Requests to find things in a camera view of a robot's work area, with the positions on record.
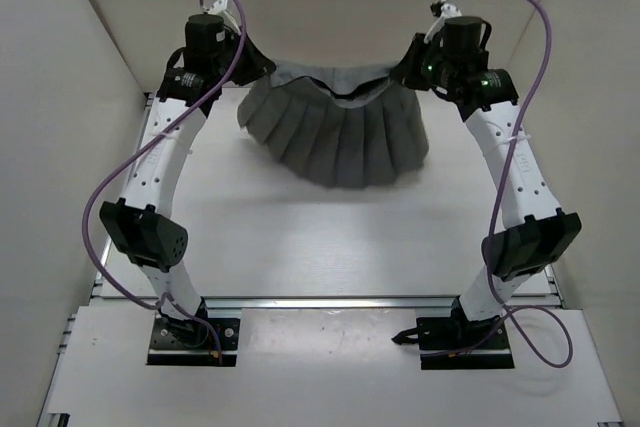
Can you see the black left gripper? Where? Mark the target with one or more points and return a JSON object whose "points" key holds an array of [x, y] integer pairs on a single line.
{"points": [[261, 63]]}

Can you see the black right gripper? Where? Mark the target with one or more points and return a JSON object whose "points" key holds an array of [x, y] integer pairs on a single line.
{"points": [[407, 73]]}

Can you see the grey pleated skirt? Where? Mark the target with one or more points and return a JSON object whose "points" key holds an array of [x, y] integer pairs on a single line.
{"points": [[342, 127]]}

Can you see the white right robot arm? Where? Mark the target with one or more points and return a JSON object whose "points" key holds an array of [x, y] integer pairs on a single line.
{"points": [[529, 230]]}

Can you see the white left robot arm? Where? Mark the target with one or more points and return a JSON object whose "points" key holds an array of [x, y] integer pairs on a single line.
{"points": [[139, 223]]}

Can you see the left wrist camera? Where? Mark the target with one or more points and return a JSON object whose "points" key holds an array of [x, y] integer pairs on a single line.
{"points": [[218, 7]]}

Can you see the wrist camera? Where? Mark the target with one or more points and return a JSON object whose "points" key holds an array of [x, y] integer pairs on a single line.
{"points": [[218, 7], [442, 11]]}

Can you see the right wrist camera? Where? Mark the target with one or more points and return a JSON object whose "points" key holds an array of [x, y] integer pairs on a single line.
{"points": [[442, 11]]}

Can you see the aluminium table front rail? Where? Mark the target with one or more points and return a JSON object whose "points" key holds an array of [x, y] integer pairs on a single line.
{"points": [[330, 303]]}

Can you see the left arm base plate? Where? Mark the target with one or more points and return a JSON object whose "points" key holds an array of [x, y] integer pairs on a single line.
{"points": [[173, 344]]}

